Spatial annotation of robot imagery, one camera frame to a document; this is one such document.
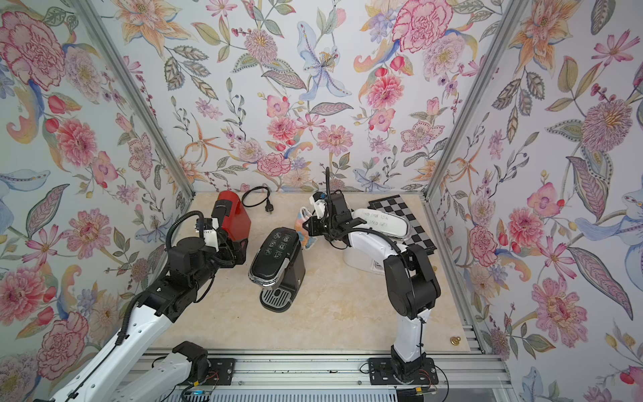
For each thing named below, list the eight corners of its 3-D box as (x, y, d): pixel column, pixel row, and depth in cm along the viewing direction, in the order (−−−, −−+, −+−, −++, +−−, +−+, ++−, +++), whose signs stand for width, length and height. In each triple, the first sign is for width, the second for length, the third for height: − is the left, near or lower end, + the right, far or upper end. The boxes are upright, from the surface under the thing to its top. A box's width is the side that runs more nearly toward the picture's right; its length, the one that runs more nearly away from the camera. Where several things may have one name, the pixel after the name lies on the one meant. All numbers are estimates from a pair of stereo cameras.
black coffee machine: (260, 309, 88) (244, 278, 69) (276, 261, 100) (266, 223, 82) (295, 316, 87) (289, 286, 68) (307, 266, 99) (304, 229, 80)
